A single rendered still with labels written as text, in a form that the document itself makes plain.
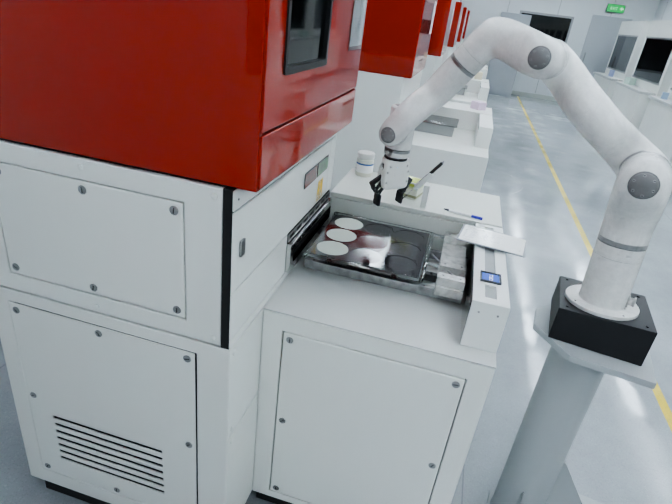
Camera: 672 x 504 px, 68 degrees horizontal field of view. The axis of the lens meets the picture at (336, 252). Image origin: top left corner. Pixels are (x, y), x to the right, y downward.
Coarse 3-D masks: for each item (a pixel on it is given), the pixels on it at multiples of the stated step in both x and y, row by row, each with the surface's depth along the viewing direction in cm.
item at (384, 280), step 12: (312, 264) 157; (324, 264) 156; (336, 264) 156; (348, 276) 155; (360, 276) 154; (372, 276) 153; (384, 276) 153; (396, 288) 152; (408, 288) 151; (420, 288) 150; (432, 288) 150; (444, 300) 150; (456, 300) 149
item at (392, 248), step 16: (368, 224) 175; (384, 224) 177; (320, 240) 159; (368, 240) 163; (384, 240) 165; (400, 240) 166; (416, 240) 168; (336, 256) 150; (352, 256) 151; (368, 256) 153; (384, 256) 154; (400, 256) 155; (416, 256) 157; (400, 272) 146; (416, 272) 147
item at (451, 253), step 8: (448, 248) 170; (456, 248) 171; (464, 248) 171; (448, 256) 164; (456, 256) 165; (464, 256) 166; (464, 264) 160; (440, 288) 145; (448, 288) 144; (448, 296) 145; (456, 296) 144
